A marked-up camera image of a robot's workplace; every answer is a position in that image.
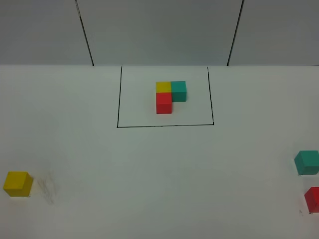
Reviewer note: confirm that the red template cube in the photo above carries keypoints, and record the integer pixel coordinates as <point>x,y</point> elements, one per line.
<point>163,103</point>

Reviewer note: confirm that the yellow template cube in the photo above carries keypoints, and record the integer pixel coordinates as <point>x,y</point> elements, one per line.
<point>163,87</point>

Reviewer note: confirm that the teal template cube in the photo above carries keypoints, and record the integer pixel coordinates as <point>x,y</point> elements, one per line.
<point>178,91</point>

